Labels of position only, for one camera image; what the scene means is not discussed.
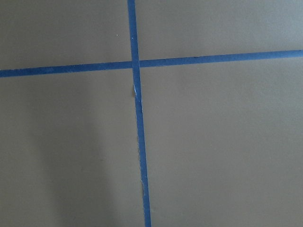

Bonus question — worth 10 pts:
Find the brown paper table cover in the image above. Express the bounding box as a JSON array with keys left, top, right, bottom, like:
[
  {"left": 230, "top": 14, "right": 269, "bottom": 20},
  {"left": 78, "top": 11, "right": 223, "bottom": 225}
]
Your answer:
[{"left": 0, "top": 0, "right": 303, "bottom": 227}]

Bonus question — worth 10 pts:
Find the long blue tape strip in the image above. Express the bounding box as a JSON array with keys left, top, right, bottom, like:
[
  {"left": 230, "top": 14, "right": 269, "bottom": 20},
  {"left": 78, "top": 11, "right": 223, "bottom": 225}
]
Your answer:
[{"left": 127, "top": 0, "right": 152, "bottom": 227}]

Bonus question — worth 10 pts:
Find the crossing blue tape strip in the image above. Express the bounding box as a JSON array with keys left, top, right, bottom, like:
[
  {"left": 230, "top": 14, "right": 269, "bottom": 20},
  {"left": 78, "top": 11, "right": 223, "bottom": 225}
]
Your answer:
[{"left": 0, "top": 50, "right": 303, "bottom": 78}]

